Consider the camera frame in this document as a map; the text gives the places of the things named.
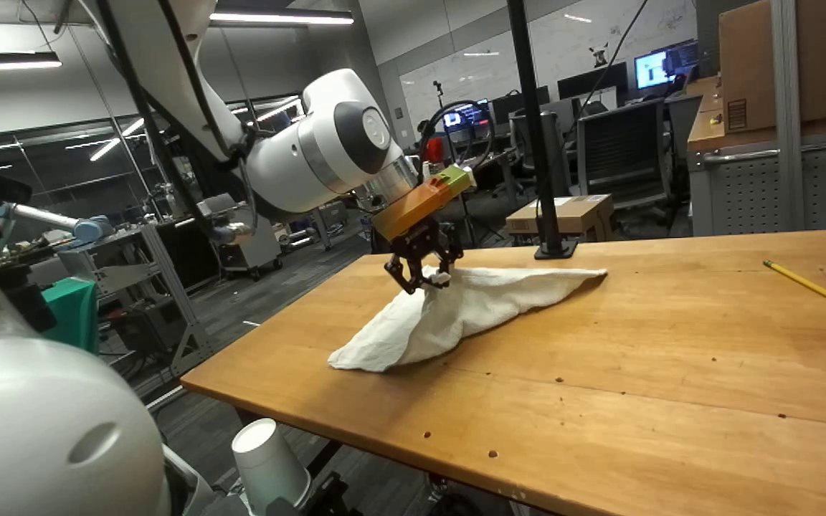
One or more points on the row of dark monitors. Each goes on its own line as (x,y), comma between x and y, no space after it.
(592,80)

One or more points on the aluminium frame table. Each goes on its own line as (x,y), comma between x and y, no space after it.
(169,287)

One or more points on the white paper cup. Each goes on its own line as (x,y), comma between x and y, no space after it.
(266,462)

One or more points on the lit monitor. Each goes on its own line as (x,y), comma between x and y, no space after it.
(464,115)
(653,68)

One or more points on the grey cabinet with wooden top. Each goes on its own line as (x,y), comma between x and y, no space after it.
(743,193)

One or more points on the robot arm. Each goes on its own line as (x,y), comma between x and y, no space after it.
(320,154)

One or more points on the green cloth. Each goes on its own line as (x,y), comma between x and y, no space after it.
(72,315)

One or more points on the white cloth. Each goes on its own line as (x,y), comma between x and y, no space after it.
(470,304)

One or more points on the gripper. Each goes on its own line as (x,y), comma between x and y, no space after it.
(427,239)

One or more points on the grey office chair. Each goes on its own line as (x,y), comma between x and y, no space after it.
(621,150)

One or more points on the ceiling light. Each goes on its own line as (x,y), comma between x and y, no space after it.
(4,62)
(280,17)

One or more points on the silver robot arm with blue joint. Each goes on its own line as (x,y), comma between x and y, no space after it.
(62,222)

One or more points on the yellow pencil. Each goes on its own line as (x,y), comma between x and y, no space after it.
(818,290)

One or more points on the large cardboard box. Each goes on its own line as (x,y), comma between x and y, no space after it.
(750,64)

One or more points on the aluminium post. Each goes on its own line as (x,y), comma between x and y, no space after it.
(787,107)

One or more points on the small cardboard box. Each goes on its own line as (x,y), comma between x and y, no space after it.
(578,211)

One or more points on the black stand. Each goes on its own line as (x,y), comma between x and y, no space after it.
(536,143)

